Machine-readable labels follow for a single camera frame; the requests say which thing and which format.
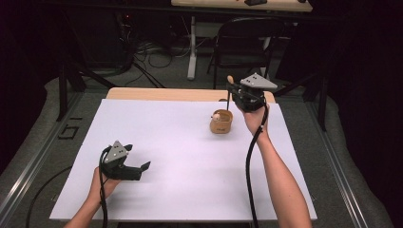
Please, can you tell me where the dark equipment cabinet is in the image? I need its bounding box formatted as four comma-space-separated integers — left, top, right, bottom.
65, 9, 136, 69

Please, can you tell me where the light wooden table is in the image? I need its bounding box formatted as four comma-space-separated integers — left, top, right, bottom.
106, 87, 277, 104

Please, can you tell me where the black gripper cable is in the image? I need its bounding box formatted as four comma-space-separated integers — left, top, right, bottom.
244, 105, 271, 228
98, 146, 110, 228

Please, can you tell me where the black folding chair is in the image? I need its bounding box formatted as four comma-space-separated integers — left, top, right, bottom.
206, 16, 287, 91

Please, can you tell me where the black metal stand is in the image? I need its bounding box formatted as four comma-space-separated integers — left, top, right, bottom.
56, 55, 119, 123
273, 71, 329, 133

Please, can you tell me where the bundle of floor cables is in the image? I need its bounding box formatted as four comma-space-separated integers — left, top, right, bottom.
119, 39, 192, 89

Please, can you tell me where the white table leg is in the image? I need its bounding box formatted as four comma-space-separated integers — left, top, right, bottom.
186, 15, 199, 81

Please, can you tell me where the person's left hand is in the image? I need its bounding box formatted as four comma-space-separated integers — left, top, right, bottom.
89, 166, 124, 204

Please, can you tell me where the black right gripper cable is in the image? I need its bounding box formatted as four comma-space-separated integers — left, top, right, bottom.
244, 105, 271, 228

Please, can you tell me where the black floor cable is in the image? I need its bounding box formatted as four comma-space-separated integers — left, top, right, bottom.
25, 165, 73, 228

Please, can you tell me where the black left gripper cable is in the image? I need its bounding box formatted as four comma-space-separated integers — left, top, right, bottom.
98, 146, 110, 228

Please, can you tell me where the wooden background table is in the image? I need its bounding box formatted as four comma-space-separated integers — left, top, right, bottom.
170, 0, 314, 13

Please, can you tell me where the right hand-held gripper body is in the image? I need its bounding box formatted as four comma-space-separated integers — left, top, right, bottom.
235, 72, 278, 113

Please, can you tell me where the tan brush holder cup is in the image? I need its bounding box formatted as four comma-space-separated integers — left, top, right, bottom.
209, 108, 234, 135

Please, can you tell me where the person's right hand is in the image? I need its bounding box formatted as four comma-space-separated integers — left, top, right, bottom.
241, 102, 271, 141

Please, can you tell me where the white table board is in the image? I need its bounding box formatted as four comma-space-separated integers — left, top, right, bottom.
49, 98, 318, 222

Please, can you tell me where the black-handled wooden spoon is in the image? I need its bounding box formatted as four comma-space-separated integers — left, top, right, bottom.
225, 75, 236, 112

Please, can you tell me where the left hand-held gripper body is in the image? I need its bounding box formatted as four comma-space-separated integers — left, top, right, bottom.
100, 140, 144, 181

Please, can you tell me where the aluminium floor rail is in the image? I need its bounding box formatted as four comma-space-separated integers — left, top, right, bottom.
304, 100, 371, 228
0, 91, 84, 224

